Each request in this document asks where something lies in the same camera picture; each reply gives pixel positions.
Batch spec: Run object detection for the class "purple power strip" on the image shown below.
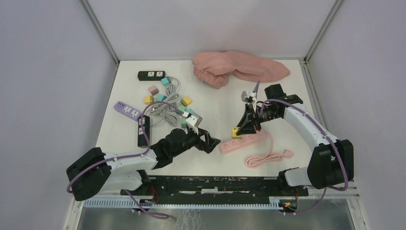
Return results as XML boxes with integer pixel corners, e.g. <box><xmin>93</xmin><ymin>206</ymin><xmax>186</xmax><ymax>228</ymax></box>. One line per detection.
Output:
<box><xmin>114</xmin><ymin>101</ymin><xmax>141</xmax><ymax>122</ymax></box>

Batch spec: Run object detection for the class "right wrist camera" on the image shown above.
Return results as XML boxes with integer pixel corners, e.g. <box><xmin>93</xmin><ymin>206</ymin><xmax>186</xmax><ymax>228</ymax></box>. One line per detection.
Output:
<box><xmin>241</xmin><ymin>91</ymin><xmax>257</xmax><ymax>104</ymax></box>

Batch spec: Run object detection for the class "black power strip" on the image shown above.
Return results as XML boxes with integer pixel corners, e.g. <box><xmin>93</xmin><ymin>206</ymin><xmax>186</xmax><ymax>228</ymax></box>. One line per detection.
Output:
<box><xmin>137</xmin><ymin>115</ymin><xmax>151</xmax><ymax>148</ymax></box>
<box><xmin>137</xmin><ymin>71</ymin><xmax>166</xmax><ymax>81</ymax></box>

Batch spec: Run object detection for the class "pink cloth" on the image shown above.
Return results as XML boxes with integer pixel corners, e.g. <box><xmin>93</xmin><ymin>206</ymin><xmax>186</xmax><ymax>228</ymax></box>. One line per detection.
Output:
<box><xmin>192</xmin><ymin>50</ymin><xmax>290</xmax><ymax>89</ymax></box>

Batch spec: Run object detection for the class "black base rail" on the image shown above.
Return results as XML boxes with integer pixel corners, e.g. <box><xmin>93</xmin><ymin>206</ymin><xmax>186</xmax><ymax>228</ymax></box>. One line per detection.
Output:
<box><xmin>130</xmin><ymin>175</ymin><xmax>309</xmax><ymax>209</ymax></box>

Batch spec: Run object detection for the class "grey cable of back strip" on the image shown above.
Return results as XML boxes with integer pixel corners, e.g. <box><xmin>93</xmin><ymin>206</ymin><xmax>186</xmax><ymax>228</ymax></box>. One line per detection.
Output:
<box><xmin>146</xmin><ymin>89</ymin><xmax>181</xmax><ymax>126</ymax></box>

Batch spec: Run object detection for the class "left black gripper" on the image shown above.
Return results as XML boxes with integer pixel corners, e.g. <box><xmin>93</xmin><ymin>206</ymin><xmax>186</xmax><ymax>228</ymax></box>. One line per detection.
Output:
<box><xmin>171</xmin><ymin>125</ymin><xmax>220</xmax><ymax>157</ymax></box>

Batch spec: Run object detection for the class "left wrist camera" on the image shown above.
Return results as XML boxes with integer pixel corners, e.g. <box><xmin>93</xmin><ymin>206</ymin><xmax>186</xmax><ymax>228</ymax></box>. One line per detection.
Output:
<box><xmin>182</xmin><ymin>111</ymin><xmax>203</xmax><ymax>134</ymax></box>

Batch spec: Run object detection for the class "grey cable bundle centre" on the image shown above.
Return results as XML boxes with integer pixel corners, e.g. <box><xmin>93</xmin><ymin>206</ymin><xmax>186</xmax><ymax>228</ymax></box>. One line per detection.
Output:
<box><xmin>149</xmin><ymin>95</ymin><xmax>181</xmax><ymax>127</ymax></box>

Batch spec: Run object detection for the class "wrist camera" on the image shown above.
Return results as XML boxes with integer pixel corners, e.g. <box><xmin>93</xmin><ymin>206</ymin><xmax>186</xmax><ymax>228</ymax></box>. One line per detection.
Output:
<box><xmin>241</xmin><ymin>91</ymin><xmax>257</xmax><ymax>104</ymax></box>
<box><xmin>182</xmin><ymin>111</ymin><xmax>203</xmax><ymax>134</ymax></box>

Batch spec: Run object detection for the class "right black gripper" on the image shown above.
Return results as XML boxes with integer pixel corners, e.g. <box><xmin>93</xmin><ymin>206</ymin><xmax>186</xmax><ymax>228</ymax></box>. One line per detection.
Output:
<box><xmin>236</xmin><ymin>103</ymin><xmax>280</xmax><ymax>135</ymax></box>

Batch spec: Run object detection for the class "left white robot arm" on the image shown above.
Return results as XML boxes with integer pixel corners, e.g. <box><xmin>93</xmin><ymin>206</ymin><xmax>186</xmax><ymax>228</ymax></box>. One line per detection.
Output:
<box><xmin>66</xmin><ymin>128</ymin><xmax>221</xmax><ymax>201</ymax></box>

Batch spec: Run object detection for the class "pink power strip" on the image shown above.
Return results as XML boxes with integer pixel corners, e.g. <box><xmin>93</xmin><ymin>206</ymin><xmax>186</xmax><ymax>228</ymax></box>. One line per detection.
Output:
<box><xmin>219</xmin><ymin>131</ymin><xmax>268</xmax><ymax>154</ymax></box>

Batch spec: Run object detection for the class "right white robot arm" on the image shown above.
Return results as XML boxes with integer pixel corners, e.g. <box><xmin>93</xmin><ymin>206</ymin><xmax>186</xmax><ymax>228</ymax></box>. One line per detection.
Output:
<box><xmin>236</xmin><ymin>84</ymin><xmax>354</xmax><ymax>196</ymax></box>

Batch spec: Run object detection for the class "teal plug adapter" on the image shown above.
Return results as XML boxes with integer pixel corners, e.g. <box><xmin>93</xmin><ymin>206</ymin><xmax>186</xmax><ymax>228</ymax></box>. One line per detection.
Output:
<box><xmin>161</xmin><ymin>77</ymin><xmax>171</xmax><ymax>87</ymax></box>

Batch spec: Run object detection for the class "yellow adapter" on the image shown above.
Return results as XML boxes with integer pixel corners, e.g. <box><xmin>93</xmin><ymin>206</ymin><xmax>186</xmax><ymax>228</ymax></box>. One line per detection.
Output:
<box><xmin>231</xmin><ymin>127</ymin><xmax>242</xmax><ymax>139</ymax></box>
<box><xmin>180</xmin><ymin>96</ymin><xmax>192</xmax><ymax>107</ymax></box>
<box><xmin>144</xmin><ymin>95</ymin><xmax>155</xmax><ymax>105</ymax></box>

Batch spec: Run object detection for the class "green adapter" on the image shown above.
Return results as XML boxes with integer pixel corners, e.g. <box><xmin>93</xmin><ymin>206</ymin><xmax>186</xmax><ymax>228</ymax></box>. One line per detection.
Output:
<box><xmin>177</xmin><ymin>104</ymin><xmax>186</xmax><ymax>111</ymax></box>
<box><xmin>181</xmin><ymin>118</ymin><xmax>187</xmax><ymax>129</ymax></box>

